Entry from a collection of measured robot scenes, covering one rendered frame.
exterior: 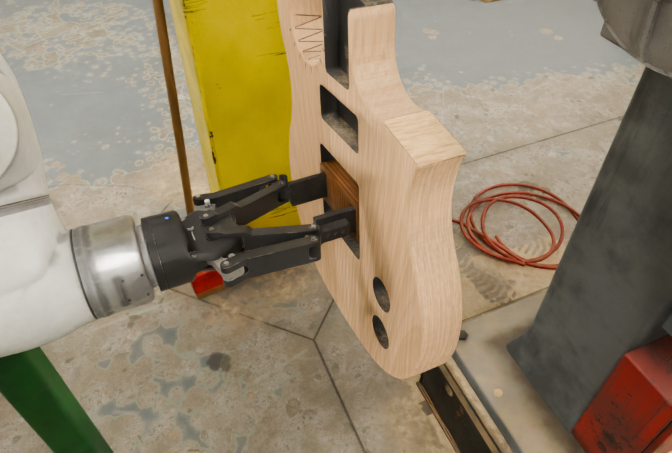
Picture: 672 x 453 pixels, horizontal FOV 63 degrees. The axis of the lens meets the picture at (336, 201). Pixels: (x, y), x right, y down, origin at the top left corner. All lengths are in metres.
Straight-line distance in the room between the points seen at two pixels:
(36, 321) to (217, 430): 1.09
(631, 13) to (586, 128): 1.99
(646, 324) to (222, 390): 1.08
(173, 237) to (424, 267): 0.23
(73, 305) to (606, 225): 0.79
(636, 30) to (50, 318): 0.63
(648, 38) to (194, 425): 1.35
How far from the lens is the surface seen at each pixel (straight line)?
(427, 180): 0.44
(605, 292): 1.05
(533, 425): 1.30
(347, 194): 0.57
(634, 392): 1.08
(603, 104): 2.84
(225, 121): 1.51
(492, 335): 1.38
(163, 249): 0.53
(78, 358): 1.81
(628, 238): 0.97
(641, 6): 0.66
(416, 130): 0.45
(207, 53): 1.40
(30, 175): 0.55
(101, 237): 0.54
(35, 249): 0.53
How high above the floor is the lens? 1.42
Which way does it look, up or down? 44 degrees down
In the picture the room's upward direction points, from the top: straight up
